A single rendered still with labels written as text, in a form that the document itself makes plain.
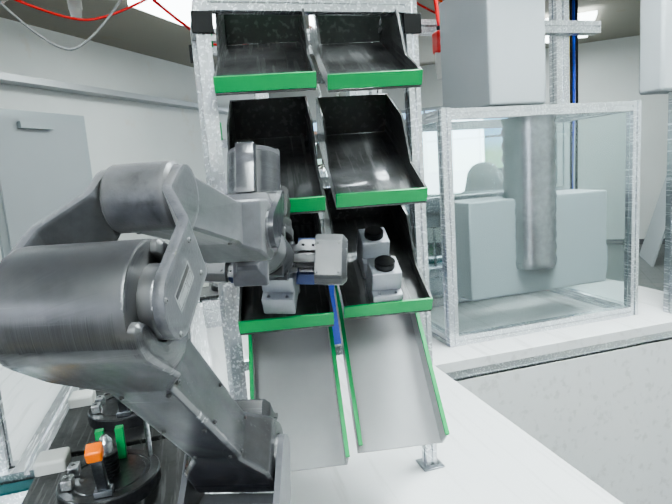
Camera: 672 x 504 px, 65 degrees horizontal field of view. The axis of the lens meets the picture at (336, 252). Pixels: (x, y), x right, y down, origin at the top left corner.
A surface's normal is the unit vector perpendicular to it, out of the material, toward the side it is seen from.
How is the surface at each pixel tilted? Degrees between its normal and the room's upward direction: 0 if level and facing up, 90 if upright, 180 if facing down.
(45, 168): 90
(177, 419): 135
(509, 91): 90
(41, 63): 90
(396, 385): 45
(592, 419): 90
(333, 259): 72
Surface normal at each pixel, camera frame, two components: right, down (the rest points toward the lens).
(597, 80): -0.35, 0.17
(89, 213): 0.85, 0.28
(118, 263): -0.11, -0.70
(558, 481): -0.07, -0.99
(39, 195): 0.93, -0.01
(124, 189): -0.09, -0.07
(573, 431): 0.28, 0.13
